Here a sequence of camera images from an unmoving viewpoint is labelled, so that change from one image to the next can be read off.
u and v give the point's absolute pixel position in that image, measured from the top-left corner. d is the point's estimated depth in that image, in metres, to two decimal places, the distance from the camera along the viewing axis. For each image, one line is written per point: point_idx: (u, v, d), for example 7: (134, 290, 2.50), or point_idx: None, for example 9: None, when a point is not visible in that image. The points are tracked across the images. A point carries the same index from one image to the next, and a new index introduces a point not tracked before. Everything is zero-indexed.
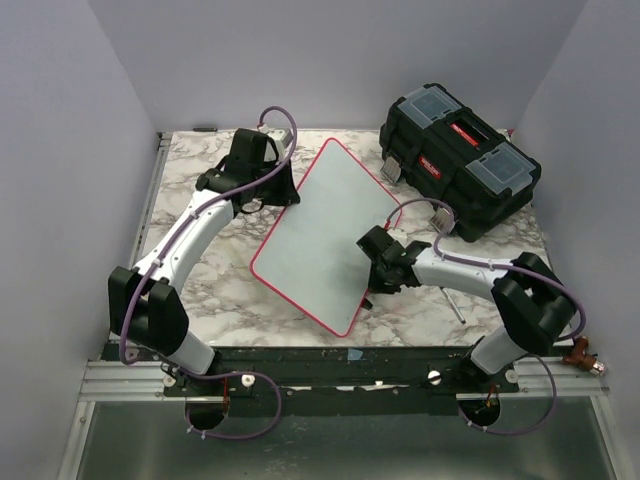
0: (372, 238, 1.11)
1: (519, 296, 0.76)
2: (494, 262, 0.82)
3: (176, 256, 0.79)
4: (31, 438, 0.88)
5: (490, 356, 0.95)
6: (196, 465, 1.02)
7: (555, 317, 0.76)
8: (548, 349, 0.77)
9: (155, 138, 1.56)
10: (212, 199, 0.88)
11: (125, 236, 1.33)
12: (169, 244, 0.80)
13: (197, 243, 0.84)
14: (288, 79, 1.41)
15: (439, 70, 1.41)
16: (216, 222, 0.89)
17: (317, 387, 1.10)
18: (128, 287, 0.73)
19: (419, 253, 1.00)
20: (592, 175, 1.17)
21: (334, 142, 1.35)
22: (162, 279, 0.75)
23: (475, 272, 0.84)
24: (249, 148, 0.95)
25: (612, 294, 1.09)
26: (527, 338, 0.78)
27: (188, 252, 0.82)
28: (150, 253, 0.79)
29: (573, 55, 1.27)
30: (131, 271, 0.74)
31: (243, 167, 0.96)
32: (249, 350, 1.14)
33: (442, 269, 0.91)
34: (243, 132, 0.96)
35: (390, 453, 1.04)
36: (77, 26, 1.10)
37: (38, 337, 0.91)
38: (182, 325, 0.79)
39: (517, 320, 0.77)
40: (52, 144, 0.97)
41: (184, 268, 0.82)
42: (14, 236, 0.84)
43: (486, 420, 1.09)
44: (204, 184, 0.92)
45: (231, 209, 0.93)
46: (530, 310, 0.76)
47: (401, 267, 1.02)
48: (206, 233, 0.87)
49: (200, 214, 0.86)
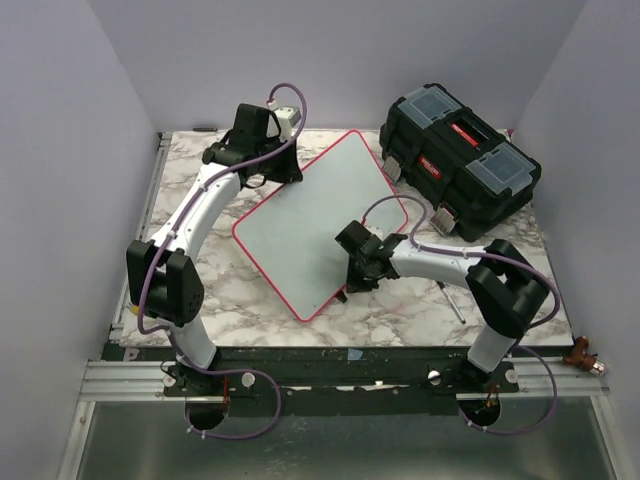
0: (350, 233, 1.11)
1: (494, 282, 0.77)
2: (468, 250, 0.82)
3: (189, 227, 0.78)
4: (31, 437, 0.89)
5: (483, 353, 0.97)
6: (196, 465, 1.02)
7: (527, 300, 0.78)
8: (522, 331, 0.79)
9: (155, 138, 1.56)
10: (221, 171, 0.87)
11: (125, 236, 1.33)
12: (181, 217, 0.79)
13: (208, 214, 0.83)
14: (287, 79, 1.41)
15: (439, 69, 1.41)
16: (225, 194, 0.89)
17: (317, 387, 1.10)
18: (145, 258, 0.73)
19: (396, 245, 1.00)
20: (592, 175, 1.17)
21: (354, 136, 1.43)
22: (178, 250, 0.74)
23: (450, 261, 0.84)
24: (253, 121, 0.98)
25: (612, 293, 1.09)
26: (503, 322, 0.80)
27: (201, 222, 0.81)
28: (164, 227, 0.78)
29: (573, 55, 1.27)
30: (147, 243, 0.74)
31: (248, 140, 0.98)
32: (249, 350, 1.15)
33: (420, 261, 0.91)
34: (247, 106, 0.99)
35: (390, 453, 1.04)
36: (77, 25, 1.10)
37: (38, 336, 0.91)
38: (198, 297, 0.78)
39: (492, 306, 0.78)
40: (52, 144, 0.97)
41: (198, 239, 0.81)
42: (14, 236, 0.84)
43: (486, 420, 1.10)
44: (211, 157, 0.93)
45: (238, 181, 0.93)
46: (505, 296, 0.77)
47: (379, 260, 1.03)
48: (216, 204, 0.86)
49: (210, 186, 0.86)
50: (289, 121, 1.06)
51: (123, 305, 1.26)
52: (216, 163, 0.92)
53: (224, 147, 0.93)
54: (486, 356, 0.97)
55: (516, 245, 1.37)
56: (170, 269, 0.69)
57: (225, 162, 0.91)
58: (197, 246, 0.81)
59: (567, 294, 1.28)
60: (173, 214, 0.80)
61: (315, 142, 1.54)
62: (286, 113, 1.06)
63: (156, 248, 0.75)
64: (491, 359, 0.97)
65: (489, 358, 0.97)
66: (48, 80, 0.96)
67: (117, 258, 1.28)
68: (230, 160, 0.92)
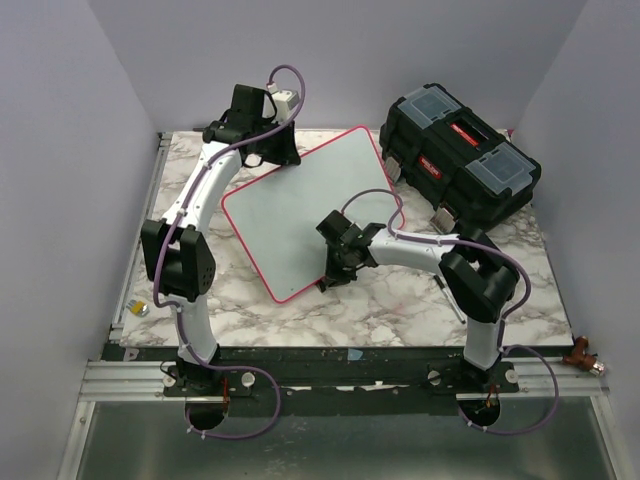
0: (331, 223, 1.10)
1: (465, 268, 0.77)
2: (443, 238, 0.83)
3: (197, 205, 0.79)
4: (31, 437, 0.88)
5: (474, 348, 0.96)
6: (196, 465, 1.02)
7: (499, 286, 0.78)
8: (494, 318, 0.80)
9: (155, 138, 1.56)
10: (223, 149, 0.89)
11: (125, 236, 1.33)
12: (190, 195, 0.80)
13: (214, 192, 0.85)
14: (287, 78, 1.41)
15: (439, 70, 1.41)
16: (227, 172, 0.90)
17: (317, 387, 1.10)
18: (159, 234, 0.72)
19: (375, 234, 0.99)
20: (592, 175, 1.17)
21: (362, 132, 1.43)
22: (190, 226, 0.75)
23: (426, 248, 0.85)
24: (250, 101, 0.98)
25: (612, 294, 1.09)
26: (475, 308, 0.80)
27: (208, 199, 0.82)
28: (173, 206, 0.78)
29: (573, 56, 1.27)
30: (159, 222, 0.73)
31: (246, 119, 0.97)
32: (249, 350, 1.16)
33: (398, 249, 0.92)
34: (243, 87, 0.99)
35: (390, 453, 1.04)
36: (77, 24, 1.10)
37: (38, 336, 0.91)
38: (212, 270, 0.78)
39: (464, 292, 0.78)
40: (52, 143, 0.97)
41: (206, 216, 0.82)
42: (14, 236, 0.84)
43: (486, 420, 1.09)
44: (211, 135, 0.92)
45: (238, 158, 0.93)
46: (476, 281, 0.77)
47: (358, 249, 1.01)
48: (221, 182, 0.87)
49: (213, 165, 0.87)
50: (286, 103, 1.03)
51: (123, 305, 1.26)
52: (217, 141, 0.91)
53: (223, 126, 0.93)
54: (472, 347, 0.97)
55: (516, 245, 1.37)
56: (184, 245, 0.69)
57: (226, 140, 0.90)
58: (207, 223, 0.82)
59: (567, 293, 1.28)
60: (181, 192, 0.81)
61: (315, 141, 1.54)
62: (283, 95, 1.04)
63: (169, 225, 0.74)
64: (476, 350, 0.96)
65: (475, 349, 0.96)
66: (49, 80, 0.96)
67: (117, 258, 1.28)
68: (231, 138, 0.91)
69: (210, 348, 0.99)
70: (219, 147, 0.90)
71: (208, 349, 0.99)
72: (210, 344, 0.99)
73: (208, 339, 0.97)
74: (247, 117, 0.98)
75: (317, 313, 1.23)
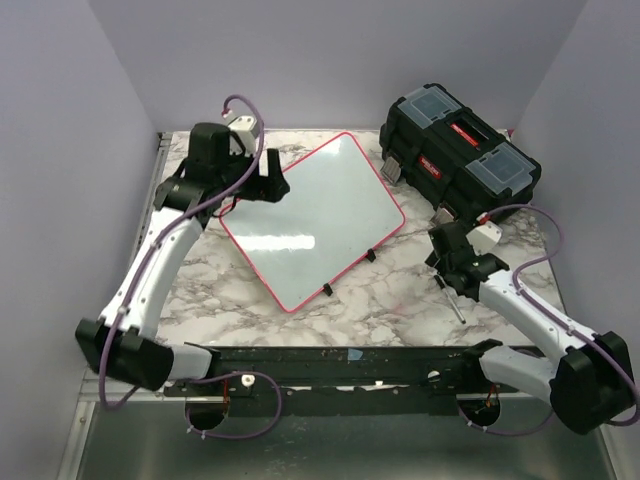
0: (447, 233, 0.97)
1: (589, 375, 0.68)
2: (576, 328, 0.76)
3: (143, 297, 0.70)
4: (31, 437, 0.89)
5: (501, 368, 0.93)
6: (196, 465, 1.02)
7: (610, 406, 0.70)
8: (585, 430, 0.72)
9: (155, 138, 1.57)
10: (174, 221, 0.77)
11: (126, 236, 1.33)
12: (133, 285, 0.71)
13: (164, 274, 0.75)
14: (285, 86, 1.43)
15: (440, 70, 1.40)
16: (182, 245, 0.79)
17: (317, 387, 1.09)
18: (98, 340, 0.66)
19: (493, 270, 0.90)
20: (592, 175, 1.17)
21: (348, 136, 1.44)
22: (132, 330, 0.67)
23: (549, 327, 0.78)
24: (210, 150, 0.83)
25: (611, 294, 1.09)
26: (573, 412, 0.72)
27: (157, 285, 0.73)
28: (115, 297, 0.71)
29: (573, 56, 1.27)
30: (97, 324, 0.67)
31: (205, 171, 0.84)
32: (249, 350, 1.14)
33: (512, 305, 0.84)
34: (200, 131, 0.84)
35: (389, 452, 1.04)
36: (78, 27, 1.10)
37: (38, 337, 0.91)
38: (164, 362, 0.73)
39: (572, 393, 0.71)
40: (51, 145, 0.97)
41: (155, 306, 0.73)
42: (14, 235, 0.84)
43: (486, 419, 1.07)
44: (163, 201, 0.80)
45: (197, 224, 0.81)
46: (594, 392, 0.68)
47: (466, 275, 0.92)
48: (173, 258, 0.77)
49: (163, 242, 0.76)
50: (250, 132, 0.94)
51: None
52: (169, 208, 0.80)
53: (177, 188, 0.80)
54: (502, 370, 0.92)
55: (516, 245, 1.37)
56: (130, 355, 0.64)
57: (181, 206, 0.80)
58: (158, 308, 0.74)
59: (567, 293, 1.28)
60: (124, 279, 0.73)
61: (315, 141, 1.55)
62: (246, 123, 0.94)
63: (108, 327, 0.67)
64: (506, 377, 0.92)
65: (505, 375, 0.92)
66: (48, 79, 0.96)
67: (117, 258, 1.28)
68: (186, 206, 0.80)
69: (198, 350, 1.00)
70: (171, 217, 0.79)
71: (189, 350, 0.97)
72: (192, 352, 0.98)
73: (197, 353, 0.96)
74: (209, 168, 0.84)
75: (318, 313, 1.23)
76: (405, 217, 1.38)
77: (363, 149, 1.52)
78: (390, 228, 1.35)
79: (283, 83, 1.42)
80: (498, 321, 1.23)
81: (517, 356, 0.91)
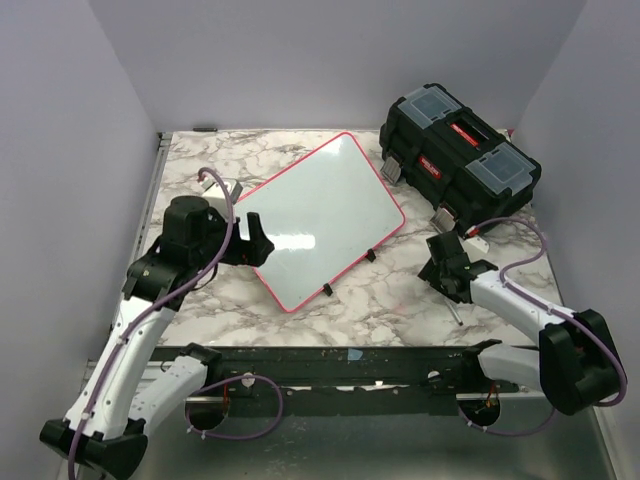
0: (444, 238, 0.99)
1: (567, 347, 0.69)
2: (554, 306, 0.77)
3: (109, 398, 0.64)
4: (31, 438, 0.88)
5: (498, 367, 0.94)
6: (196, 465, 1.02)
7: (596, 385, 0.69)
8: (575, 412, 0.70)
9: (155, 138, 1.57)
10: (141, 313, 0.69)
11: (125, 237, 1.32)
12: (98, 386, 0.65)
13: (134, 370, 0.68)
14: (285, 87, 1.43)
15: (440, 70, 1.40)
16: (154, 335, 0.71)
17: (317, 387, 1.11)
18: (61, 446, 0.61)
19: (484, 272, 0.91)
20: (592, 175, 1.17)
21: (348, 136, 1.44)
22: (94, 438, 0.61)
23: (531, 310, 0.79)
24: (185, 231, 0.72)
25: (611, 293, 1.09)
26: (559, 392, 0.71)
27: (125, 382, 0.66)
28: (80, 398, 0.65)
29: (573, 56, 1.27)
30: (62, 427, 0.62)
31: (179, 253, 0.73)
32: (250, 350, 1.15)
33: (500, 296, 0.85)
34: (176, 209, 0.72)
35: (389, 452, 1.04)
36: (77, 26, 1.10)
37: (37, 337, 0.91)
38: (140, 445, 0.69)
39: (554, 370, 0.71)
40: (51, 144, 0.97)
41: (126, 402, 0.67)
42: (14, 235, 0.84)
43: (486, 420, 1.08)
44: (132, 288, 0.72)
45: (170, 311, 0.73)
46: (573, 367, 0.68)
47: (459, 278, 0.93)
48: (145, 350, 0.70)
49: (131, 336, 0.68)
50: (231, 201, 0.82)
51: None
52: (138, 296, 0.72)
53: (146, 274, 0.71)
54: (501, 367, 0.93)
55: (516, 245, 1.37)
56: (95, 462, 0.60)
57: (150, 296, 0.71)
58: (129, 403, 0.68)
59: (567, 293, 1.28)
60: (91, 376, 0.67)
61: (315, 141, 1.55)
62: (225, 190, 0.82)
63: (73, 431, 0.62)
64: (506, 373, 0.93)
65: (504, 372, 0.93)
66: (48, 78, 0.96)
67: (117, 258, 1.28)
68: (157, 296, 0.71)
69: (178, 368, 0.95)
70: (141, 306, 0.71)
71: (167, 379, 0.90)
72: (170, 377, 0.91)
73: (184, 381, 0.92)
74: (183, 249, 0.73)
75: (318, 314, 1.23)
76: (405, 217, 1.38)
77: (363, 149, 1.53)
78: (390, 228, 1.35)
79: (283, 83, 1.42)
80: (499, 321, 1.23)
81: (515, 351, 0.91)
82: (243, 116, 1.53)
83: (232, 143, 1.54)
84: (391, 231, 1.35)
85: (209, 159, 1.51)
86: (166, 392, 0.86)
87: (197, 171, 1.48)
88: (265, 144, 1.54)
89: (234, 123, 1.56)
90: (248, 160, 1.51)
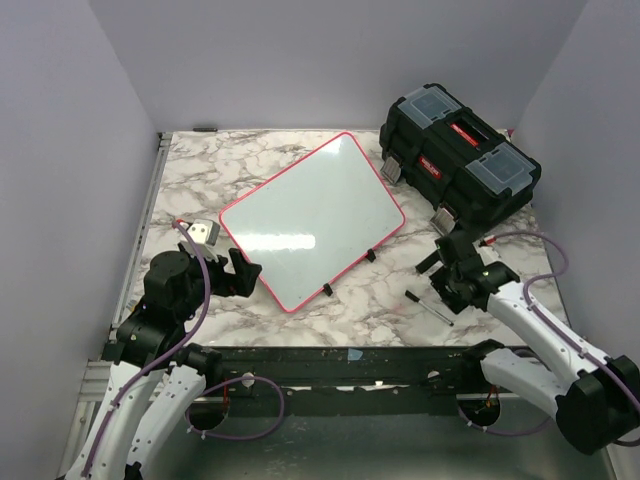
0: (456, 243, 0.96)
1: (600, 398, 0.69)
2: (588, 350, 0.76)
3: (104, 461, 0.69)
4: (31, 438, 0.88)
5: (499, 375, 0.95)
6: (197, 465, 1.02)
7: (616, 430, 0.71)
8: (591, 450, 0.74)
9: (155, 138, 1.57)
10: (130, 380, 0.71)
11: (126, 237, 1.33)
12: (93, 451, 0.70)
13: (128, 432, 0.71)
14: (285, 86, 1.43)
15: (440, 70, 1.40)
16: (146, 398, 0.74)
17: (317, 387, 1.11)
18: None
19: (504, 283, 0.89)
20: (592, 176, 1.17)
21: (348, 135, 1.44)
22: None
23: (561, 347, 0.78)
24: (167, 297, 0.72)
25: (612, 293, 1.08)
26: (578, 428, 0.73)
27: (118, 445, 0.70)
28: (79, 460, 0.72)
29: (573, 56, 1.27)
30: None
31: (164, 312, 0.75)
32: (249, 350, 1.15)
33: (526, 322, 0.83)
34: (154, 274, 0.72)
35: (389, 452, 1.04)
36: (77, 26, 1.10)
37: (37, 336, 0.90)
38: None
39: (582, 413, 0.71)
40: (50, 146, 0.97)
41: (123, 461, 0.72)
42: (13, 234, 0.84)
43: (486, 420, 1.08)
44: (121, 354, 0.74)
45: (159, 373, 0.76)
46: (601, 416, 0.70)
47: (474, 282, 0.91)
48: (139, 412, 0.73)
49: (121, 402, 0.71)
50: (208, 243, 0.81)
51: (123, 305, 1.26)
52: (127, 361, 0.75)
53: (134, 340, 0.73)
54: (500, 372, 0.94)
55: (516, 246, 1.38)
56: None
57: (138, 361, 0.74)
58: (127, 457, 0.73)
59: (567, 293, 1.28)
60: (89, 438, 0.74)
61: (315, 141, 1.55)
62: (200, 235, 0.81)
63: None
64: (504, 381, 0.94)
65: (503, 378, 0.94)
66: (47, 78, 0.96)
67: (117, 258, 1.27)
68: (146, 360, 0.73)
69: (174, 384, 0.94)
70: (129, 372, 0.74)
71: (162, 404, 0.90)
72: (166, 398, 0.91)
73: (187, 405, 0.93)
74: (167, 311, 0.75)
75: (318, 314, 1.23)
76: (406, 218, 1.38)
77: (363, 149, 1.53)
78: (390, 228, 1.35)
79: (283, 83, 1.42)
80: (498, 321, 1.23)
81: (520, 363, 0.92)
82: (243, 115, 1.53)
83: (232, 143, 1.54)
84: (391, 232, 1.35)
85: (208, 159, 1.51)
86: (163, 418, 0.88)
87: (197, 170, 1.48)
88: (265, 145, 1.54)
89: (234, 123, 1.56)
90: (248, 160, 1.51)
